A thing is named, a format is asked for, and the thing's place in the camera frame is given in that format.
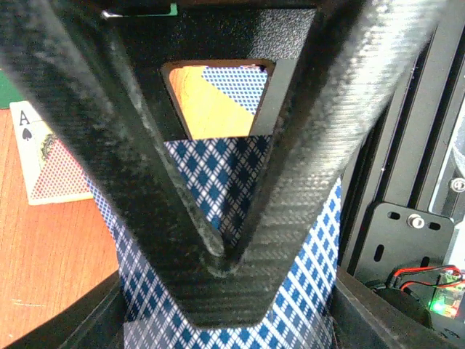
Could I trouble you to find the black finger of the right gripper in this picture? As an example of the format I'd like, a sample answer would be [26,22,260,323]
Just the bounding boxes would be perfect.
[1,1,446,329]

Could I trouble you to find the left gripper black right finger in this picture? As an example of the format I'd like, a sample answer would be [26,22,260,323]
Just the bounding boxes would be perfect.
[329,269,464,348]

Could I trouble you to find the round green poker mat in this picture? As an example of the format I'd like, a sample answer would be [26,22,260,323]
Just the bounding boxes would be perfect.
[0,71,25,109]

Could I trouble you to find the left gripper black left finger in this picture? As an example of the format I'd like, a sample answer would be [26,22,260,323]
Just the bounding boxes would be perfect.
[7,272,126,348]

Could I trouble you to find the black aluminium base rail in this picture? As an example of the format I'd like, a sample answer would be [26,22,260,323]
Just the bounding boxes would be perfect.
[339,1,464,282]

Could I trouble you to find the grey playing card deck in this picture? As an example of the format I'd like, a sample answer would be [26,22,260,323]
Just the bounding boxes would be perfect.
[85,134,343,349]

